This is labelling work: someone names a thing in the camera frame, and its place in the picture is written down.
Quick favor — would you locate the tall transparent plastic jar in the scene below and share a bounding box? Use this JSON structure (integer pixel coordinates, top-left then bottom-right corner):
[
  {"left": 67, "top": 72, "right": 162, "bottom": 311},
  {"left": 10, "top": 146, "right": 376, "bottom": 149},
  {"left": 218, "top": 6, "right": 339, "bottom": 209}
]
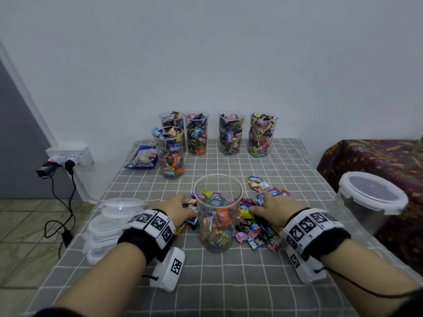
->
[{"left": 185, "top": 113, "right": 209, "bottom": 156}]

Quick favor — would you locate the black power plug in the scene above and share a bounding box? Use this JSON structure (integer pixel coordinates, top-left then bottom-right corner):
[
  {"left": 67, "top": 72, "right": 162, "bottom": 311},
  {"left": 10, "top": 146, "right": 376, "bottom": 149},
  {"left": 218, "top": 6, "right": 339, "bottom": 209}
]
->
[{"left": 36, "top": 160, "right": 75, "bottom": 179}]

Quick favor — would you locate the pile of colourful candies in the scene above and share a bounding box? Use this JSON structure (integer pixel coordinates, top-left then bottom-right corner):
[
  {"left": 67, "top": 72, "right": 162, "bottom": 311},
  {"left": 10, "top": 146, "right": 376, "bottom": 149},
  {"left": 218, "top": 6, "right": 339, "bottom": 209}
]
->
[{"left": 173, "top": 175, "right": 292, "bottom": 253}]

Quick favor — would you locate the dark patterned cloth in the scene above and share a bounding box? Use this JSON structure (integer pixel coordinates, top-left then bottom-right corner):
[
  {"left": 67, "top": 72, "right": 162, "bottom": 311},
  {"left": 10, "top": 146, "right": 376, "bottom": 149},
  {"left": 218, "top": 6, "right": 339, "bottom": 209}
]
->
[{"left": 317, "top": 138, "right": 423, "bottom": 269}]

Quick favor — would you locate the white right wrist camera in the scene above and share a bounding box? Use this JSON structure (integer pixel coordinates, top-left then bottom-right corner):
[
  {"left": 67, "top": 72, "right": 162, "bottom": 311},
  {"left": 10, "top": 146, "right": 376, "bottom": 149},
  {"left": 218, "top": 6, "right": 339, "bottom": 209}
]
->
[{"left": 286, "top": 244, "right": 328, "bottom": 283}]

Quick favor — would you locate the black marker-tagged wristband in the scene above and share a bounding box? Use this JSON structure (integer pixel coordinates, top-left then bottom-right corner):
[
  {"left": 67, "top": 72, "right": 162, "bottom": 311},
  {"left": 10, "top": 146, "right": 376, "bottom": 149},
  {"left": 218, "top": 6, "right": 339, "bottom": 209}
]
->
[
  {"left": 283, "top": 208, "right": 351, "bottom": 262},
  {"left": 118, "top": 208, "right": 177, "bottom": 265}
]

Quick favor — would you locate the blue snack packet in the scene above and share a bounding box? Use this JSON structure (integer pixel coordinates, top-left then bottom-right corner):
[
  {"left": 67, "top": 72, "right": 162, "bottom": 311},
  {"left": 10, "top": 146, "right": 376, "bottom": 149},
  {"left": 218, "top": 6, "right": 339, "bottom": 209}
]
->
[{"left": 125, "top": 145, "right": 160, "bottom": 170}]

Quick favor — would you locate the black marker-tagged right wristband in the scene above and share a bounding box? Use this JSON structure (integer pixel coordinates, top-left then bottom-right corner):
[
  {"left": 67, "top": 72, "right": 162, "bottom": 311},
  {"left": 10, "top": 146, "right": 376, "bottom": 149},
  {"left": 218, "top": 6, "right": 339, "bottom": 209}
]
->
[{"left": 283, "top": 208, "right": 351, "bottom": 262}]

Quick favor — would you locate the grey door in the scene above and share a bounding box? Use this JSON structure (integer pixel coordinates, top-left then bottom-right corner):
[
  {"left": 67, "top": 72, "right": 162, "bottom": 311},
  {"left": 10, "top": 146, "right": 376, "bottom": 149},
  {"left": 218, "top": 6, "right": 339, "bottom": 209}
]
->
[{"left": 0, "top": 59, "right": 54, "bottom": 199}]

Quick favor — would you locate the black power cable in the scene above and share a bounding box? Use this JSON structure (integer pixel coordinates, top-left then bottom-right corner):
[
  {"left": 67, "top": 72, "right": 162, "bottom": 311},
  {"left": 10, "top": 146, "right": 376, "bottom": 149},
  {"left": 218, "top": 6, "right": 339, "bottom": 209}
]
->
[{"left": 44, "top": 173, "right": 75, "bottom": 258}]

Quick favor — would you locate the small transparent plastic jar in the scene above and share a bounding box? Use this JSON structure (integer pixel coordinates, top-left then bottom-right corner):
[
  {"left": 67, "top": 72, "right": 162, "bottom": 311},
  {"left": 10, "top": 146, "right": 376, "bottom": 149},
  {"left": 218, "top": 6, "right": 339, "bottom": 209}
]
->
[
  {"left": 248, "top": 113, "right": 278, "bottom": 158},
  {"left": 219, "top": 113, "right": 245, "bottom": 156},
  {"left": 160, "top": 112, "right": 186, "bottom": 131}
]

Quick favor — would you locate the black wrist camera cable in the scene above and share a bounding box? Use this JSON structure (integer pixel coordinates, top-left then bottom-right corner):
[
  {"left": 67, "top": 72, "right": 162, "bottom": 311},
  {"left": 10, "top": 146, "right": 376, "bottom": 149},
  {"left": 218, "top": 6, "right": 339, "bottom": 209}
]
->
[{"left": 317, "top": 264, "right": 423, "bottom": 300}]

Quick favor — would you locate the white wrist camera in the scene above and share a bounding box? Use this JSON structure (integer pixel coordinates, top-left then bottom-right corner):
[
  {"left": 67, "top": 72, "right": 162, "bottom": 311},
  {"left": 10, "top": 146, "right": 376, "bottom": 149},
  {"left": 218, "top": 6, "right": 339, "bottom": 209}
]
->
[
  {"left": 286, "top": 244, "right": 328, "bottom": 283},
  {"left": 151, "top": 246, "right": 186, "bottom": 292}
]

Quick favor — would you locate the person's right forearm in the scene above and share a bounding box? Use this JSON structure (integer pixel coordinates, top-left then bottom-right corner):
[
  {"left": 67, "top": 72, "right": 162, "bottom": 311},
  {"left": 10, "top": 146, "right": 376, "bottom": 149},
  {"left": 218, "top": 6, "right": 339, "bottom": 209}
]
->
[{"left": 324, "top": 240, "right": 423, "bottom": 317}]

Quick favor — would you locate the person's left forearm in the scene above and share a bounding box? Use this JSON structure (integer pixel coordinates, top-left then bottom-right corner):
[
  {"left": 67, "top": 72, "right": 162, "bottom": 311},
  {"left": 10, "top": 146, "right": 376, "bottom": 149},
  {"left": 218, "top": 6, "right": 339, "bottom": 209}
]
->
[{"left": 56, "top": 242, "right": 146, "bottom": 317}]

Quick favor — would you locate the white wall socket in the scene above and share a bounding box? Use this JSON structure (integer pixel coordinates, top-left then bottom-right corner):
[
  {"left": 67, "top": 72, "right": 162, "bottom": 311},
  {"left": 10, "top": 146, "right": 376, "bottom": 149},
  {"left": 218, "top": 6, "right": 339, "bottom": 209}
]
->
[{"left": 45, "top": 147, "right": 95, "bottom": 166}]

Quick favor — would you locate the person's right hand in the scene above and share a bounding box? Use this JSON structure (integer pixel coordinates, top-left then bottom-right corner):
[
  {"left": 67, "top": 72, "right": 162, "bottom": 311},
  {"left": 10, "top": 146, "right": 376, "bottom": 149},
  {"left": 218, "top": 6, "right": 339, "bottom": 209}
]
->
[{"left": 250, "top": 192, "right": 308, "bottom": 229}]

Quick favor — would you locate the black marker-tagged left wristband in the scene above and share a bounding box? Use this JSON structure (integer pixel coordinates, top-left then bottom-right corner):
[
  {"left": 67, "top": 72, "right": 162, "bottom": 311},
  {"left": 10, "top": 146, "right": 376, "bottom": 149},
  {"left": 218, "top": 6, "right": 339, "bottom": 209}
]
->
[{"left": 118, "top": 208, "right": 177, "bottom": 265}]

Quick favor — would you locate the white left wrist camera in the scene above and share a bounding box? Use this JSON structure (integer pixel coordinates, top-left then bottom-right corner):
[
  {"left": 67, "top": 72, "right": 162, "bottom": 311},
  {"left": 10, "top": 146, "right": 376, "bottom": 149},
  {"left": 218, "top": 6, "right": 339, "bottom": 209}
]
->
[{"left": 151, "top": 246, "right": 186, "bottom": 292}]

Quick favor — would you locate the person's left hand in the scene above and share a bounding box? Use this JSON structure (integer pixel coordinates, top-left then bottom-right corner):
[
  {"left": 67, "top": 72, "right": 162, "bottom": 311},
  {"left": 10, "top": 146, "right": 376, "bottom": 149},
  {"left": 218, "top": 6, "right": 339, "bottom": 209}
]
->
[{"left": 155, "top": 195, "right": 198, "bottom": 227}]

